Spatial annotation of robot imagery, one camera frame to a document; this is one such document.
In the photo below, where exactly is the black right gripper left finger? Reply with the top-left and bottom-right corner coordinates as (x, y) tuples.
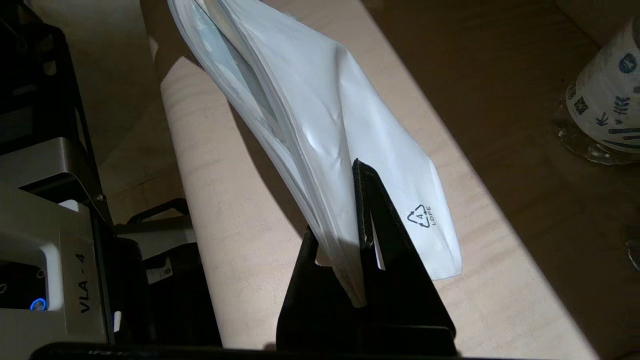
(276, 225), (366, 351)

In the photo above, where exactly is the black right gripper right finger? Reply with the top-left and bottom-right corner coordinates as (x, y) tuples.
(352, 159), (456, 351)

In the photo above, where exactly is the blue horse print pouch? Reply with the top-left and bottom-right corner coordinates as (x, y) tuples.
(167, 0), (463, 308)

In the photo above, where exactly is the robot base chassis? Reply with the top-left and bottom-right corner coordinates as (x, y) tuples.
(0, 0), (223, 351)

